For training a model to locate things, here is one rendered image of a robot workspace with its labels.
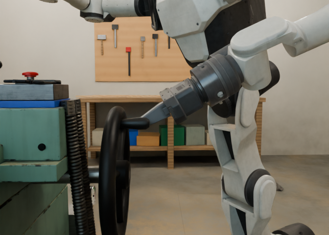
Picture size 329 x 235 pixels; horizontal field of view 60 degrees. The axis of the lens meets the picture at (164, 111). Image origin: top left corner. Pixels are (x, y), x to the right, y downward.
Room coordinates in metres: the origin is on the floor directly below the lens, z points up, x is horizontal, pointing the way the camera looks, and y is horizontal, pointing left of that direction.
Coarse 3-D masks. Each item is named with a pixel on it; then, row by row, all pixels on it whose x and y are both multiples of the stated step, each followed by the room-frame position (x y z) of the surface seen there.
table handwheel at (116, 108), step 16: (112, 112) 0.54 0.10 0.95; (112, 128) 0.50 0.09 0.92; (112, 144) 0.48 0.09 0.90; (128, 144) 0.71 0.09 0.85; (112, 160) 0.46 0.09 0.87; (128, 160) 0.71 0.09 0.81; (64, 176) 0.57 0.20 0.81; (96, 176) 0.57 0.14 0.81; (112, 176) 0.45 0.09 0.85; (128, 176) 0.57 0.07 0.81; (112, 192) 0.45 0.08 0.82; (128, 192) 0.69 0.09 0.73; (112, 208) 0.45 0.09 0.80; (112, 224) 0.45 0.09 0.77
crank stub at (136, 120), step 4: (124, 120) 0.56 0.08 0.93; (128, 120) 0.56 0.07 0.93; (132, 120) 0.55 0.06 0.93; (136, 120) 0.55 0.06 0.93; (140, 120) 0.55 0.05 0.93; (144, 120) 0.55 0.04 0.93; (148, 120) 0.56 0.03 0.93; (120, 124) 0.55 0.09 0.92; (124, 124) 0.55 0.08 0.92; (128, 124) 0.55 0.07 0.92; (132, 124) 0.55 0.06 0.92; (136, 124) 0.55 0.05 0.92; (140, 124) 0.55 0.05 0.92; (144, 124) 0.55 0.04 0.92; (148, 124) 0.56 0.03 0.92; (128, 128) 0.56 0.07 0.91; (132, 128) 0.56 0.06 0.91; (136, 128) 0.56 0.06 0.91; (140, 128) 0.56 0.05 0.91; (144, 128) 0.56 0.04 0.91
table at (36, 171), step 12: (0, 144) 0.47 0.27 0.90; (0, 156) 0.46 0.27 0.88; (0, 168) 0.45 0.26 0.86; (12, 168) 0.45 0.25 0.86; (24, 168) 0.45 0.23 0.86; (36, 168) 0.45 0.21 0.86; (48, 168) 0.45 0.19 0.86; (60, 168) 0.47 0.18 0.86; (0, 180) 0.45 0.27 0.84; (12, 180) 0.45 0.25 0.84; (24, 180) 0.45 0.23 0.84; (36, 180) 0.45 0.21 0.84; (48, 180) 0.45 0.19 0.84
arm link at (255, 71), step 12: (228, 48) 0.59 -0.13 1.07; (216, 60) 0.56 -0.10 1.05; (228, 60) 0.56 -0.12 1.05; (240, 60) 0.55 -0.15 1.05; (252, 60) 0.55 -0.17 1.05; (264, 60) 0.56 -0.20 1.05; (228, 72) 0.55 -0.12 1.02; (240, 72) 0.56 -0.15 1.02; (252, 72) 0.57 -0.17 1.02; (264, 72) 0.58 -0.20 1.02; (228, 84) 0.55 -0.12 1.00; (240, 84) 0.57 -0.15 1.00; (252, 84) 0.59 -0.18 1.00; (264, 84) 0.60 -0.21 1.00
